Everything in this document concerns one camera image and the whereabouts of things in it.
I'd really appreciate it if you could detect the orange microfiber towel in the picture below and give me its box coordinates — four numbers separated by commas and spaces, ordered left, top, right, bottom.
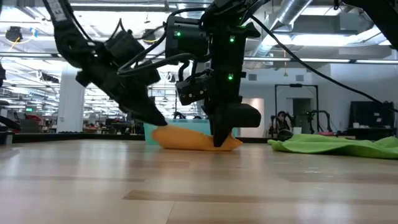
151, 124, 243, 152

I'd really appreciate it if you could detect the black metal table frame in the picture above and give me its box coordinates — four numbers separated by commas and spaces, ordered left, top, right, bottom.
0, 132, 271, 144

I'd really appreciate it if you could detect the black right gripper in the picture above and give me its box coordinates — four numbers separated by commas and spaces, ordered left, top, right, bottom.
203, 26, 262, 147

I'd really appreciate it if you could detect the long ceiling light bar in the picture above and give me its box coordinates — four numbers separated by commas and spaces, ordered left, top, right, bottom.
0, 52, 398, 65

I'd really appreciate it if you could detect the white building pillar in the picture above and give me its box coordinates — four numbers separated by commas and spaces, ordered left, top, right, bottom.
57, 63, 85, 133

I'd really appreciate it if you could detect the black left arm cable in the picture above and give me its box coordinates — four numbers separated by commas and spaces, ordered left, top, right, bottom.
116, 7, 215, 78

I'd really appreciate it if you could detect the green microfiber towel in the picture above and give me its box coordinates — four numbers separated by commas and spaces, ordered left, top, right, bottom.
267, 133, 398, 160

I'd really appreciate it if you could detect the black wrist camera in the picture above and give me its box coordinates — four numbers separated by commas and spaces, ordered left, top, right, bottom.
175, 76, 215, 106
135, 60, 162, 87

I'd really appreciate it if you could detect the black background rig frame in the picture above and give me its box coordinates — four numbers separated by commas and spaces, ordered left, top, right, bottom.
275, 83, 320, 133

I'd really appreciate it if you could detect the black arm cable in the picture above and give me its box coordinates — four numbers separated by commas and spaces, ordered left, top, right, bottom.
250, 15, 398, 113
116, 7, 215, 78

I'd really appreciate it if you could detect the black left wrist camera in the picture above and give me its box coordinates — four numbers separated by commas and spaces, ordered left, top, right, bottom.
135, 60, 162, 87

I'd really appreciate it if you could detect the black storage cabinet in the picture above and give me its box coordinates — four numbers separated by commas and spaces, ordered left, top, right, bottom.
348, 101, 396, 140

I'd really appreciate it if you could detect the white door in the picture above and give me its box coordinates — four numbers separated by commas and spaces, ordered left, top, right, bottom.
239, 98, 265, 138

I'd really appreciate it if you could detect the silver diagonal ventilation duct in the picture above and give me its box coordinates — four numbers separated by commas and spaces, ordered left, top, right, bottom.
248, 0, 313, 58

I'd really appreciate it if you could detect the person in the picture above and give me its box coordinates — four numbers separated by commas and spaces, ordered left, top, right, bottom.
274, 110, 293, 140

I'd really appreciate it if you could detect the red background equipment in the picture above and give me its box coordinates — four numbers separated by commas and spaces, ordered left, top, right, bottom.
14, 113, 42, 134

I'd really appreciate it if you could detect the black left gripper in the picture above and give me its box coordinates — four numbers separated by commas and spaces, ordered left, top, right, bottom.
76, 58, 169, 127

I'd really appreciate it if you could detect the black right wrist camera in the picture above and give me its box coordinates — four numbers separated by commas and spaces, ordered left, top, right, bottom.
175, 76, 215, 106

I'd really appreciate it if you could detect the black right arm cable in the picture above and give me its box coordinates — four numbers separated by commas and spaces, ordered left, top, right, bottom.
250, 15, 398, 113

